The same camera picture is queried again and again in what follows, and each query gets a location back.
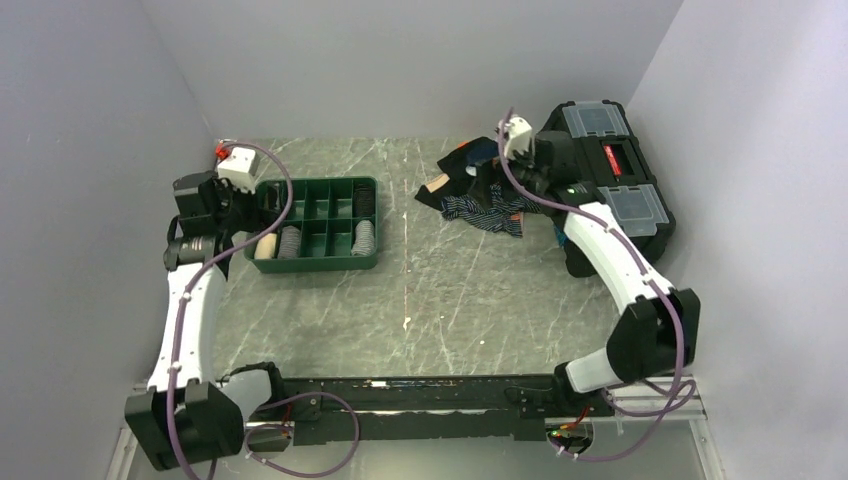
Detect green divided organizer tray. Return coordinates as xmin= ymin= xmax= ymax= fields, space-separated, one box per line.
xmin=244 ymin=176 xmax=380 ymax=274

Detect grey striped underwear orange trim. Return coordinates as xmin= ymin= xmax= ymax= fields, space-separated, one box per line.
xmin=277 ymin=225 xmax=302 ymax=260

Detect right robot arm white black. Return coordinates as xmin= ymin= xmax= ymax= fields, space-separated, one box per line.
xmin=496 ymin=117 xmax=700 ymax=415

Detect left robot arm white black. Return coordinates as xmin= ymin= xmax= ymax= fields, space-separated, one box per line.
xmin=124 ymin=171 xmax=288 ymax=471

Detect dark navy underwear white band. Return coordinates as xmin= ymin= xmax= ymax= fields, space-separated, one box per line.
xmin=463 ymin=138 xmax=498 ymax=177

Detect cream rolled underwear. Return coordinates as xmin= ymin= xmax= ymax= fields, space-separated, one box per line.
xmin=253 ymin=233 xmax=278 ymax=260

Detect black underwear tan patch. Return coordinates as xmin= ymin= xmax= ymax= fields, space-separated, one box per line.
xmin=414 ymin=137 xmax=488 ymax=211

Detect black rolled underwear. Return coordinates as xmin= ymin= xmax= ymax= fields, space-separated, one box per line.
xmin=352 ymin=183 xmax=376 ymax=217

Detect grey striped rolled underwear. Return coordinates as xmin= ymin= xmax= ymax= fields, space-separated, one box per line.
xmin=351 ymin=220 xmax=377 ymax=256

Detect black toolbox clear lids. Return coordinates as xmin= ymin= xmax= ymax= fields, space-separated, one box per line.
xmin=535 ymin=100 xmax=676 ymax=264

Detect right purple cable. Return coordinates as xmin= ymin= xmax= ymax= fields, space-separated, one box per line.
xmin=496 ymin=107 xmax=700 ymax=465

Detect purple cable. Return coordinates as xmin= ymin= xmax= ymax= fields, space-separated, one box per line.
xmin=164 ymin=140 xmax=363 ymax=480
xmin=496 ymin=107 xmax=700 ymax=465

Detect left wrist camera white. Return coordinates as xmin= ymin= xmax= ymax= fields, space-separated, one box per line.
xmin=215 ymin=145 xmax=259 ymax=194

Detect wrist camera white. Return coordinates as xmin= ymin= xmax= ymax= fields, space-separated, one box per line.
xmin=215 ymin=145 xmax=259 ymax=194
xmin=500 ymin=115 xmax=535 ymax=160

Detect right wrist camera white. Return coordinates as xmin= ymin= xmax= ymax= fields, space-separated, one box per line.
xmin=500 ymin=115 xmax=535 ymax=160

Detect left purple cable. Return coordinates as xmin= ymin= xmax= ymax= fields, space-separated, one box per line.
xmin=164 ymin=140 xmax=363 ymax=480

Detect aluminium frame rail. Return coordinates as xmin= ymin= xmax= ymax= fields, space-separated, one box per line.
xmin=105 ymin=374 xmax=710 ymax=480

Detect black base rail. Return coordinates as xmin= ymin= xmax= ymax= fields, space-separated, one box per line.
xmin=249 ymin=374 xmax=613 ymax=446

